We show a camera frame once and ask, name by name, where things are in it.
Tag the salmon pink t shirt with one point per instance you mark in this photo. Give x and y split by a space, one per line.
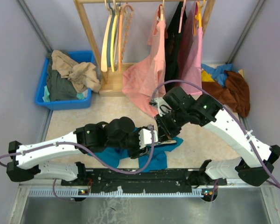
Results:
141 79

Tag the cream plastic hanger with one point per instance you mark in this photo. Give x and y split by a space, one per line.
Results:
168 142

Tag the brown t shirt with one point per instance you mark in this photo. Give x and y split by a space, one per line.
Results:
235 94

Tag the yellow cloth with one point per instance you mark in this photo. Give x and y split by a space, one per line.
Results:
206 77

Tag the orange plastic hanger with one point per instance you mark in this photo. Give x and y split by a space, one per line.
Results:
126 8

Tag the wooden clothes rack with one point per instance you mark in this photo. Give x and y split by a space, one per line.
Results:
112 81

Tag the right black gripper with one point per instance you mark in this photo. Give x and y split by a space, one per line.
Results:
164 133

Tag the yellow hanger with shirt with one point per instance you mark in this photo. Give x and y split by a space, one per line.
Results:
197 21

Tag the blue plastic bin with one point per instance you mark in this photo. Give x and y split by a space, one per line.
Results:
78 56

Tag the black t shirt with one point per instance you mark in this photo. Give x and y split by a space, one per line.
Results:
172 44

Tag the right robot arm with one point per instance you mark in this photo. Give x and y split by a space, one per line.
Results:
255 162

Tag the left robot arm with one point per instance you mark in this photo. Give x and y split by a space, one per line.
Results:
36 160

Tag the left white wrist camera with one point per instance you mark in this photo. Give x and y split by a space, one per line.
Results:
145 137

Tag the pink hanger with shirt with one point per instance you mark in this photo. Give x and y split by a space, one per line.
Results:
181 16

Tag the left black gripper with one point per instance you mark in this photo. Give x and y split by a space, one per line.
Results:
137 152

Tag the beige hanger with shirt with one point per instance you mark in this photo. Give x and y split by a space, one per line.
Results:
161 12

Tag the teal blue t shirt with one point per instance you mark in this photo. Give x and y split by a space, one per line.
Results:
112 156

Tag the beige t shirt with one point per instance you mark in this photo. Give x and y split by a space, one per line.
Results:
81 75

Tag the light blue cloth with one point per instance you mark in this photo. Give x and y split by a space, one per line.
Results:
218 74

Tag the mint green cloth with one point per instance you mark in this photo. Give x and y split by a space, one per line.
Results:
46 94

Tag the dark grey t shirt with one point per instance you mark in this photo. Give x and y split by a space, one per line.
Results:
60 89

